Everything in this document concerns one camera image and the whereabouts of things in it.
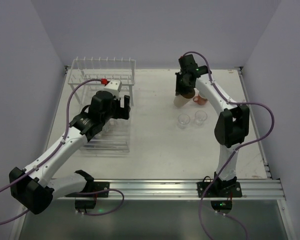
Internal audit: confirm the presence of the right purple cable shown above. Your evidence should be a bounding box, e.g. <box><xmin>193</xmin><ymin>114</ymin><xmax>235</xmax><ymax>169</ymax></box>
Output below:
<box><xmin>182</xmin><ymin>51</ymin><xmax>276</xmax><ymax>240</ymax></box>

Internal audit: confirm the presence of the clear glass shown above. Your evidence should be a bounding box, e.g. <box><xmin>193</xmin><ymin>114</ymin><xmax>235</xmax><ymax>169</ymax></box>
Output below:
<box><xmin>194</xmin><ymin>110</ymin><xmax>208</xmax><ymax>127</ymax></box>
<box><xmin>177</xmin><ymin>113</ymin><xmax>191</xmax><ymax>129</ymax></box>

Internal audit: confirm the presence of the beige cup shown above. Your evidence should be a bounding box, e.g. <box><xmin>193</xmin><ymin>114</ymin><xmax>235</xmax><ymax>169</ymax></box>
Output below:
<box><xmin>173</xmin><ymin>92</ymin><xmax>195</xmax><ymax>108</ymax></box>

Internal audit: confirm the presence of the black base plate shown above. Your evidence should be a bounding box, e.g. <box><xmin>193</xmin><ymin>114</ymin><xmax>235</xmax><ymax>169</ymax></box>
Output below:
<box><xmin>196</xmin><ymin>176</ymin><xmax>243</xmax><ymax>198</ymax></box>
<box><xmin>74</xmin><ymin>181</ymin><xmax>110</xmax><ymax>198</ymax></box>

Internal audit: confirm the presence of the white wire dish rack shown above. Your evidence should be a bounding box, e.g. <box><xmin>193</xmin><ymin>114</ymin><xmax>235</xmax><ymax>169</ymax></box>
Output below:
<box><xmin>67</xmin><ymin>57</ymin><xmax>136</xmax><ymax>152</ymax></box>

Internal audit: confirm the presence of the floral white mug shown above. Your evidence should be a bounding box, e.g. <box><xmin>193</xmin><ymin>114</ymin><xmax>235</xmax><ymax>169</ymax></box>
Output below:
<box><xmin>100</xmin><ymin>121</ymin><xmax>114</xmax><ymax>137</ymax></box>

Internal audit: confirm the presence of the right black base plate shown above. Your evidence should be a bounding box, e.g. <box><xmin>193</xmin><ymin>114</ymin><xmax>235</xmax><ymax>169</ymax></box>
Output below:
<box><xmin>196</xmin><ymin>176</ymin><xmax>243</xmax><ymax>198</ymax></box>

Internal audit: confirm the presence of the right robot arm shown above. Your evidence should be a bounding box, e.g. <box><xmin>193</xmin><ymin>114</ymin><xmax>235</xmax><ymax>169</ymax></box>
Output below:
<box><xmin>173</xmin><ymin>51</ymin><xmax>250</xmax><ymax>182</ymax></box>

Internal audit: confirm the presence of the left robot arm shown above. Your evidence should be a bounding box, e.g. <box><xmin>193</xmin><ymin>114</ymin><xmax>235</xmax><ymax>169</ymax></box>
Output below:
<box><xmin>8</xmin><ymin>90</ymin><xmax>131</xmax><ymax>215</ymax></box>

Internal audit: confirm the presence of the aluminium front rail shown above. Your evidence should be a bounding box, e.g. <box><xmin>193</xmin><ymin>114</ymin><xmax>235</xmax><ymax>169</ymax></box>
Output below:
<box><xmin>22</xmin><ymin>178</ymin><xmax>286</xmax><ymax>201</ymax></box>

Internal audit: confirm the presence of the pink coffee mug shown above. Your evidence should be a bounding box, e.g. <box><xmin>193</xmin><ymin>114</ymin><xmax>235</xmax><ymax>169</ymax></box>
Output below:
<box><xmin>192</xmin><ymin>92</ymin><xmax>208</xmax><ymax>106</ymax></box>

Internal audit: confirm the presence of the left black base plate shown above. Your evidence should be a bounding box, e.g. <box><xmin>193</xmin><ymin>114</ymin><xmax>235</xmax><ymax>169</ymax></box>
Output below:
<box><xmin>74</xmin><ymin>181</ymin><xmax>110</xmax><ymax>198</ymax></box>

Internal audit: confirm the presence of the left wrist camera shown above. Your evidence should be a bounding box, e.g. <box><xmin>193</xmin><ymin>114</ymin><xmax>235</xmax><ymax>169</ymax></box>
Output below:
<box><xmin>101</xmin><ymin>78</ymin><xmax>122</xmax><ymax>99</ymax></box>

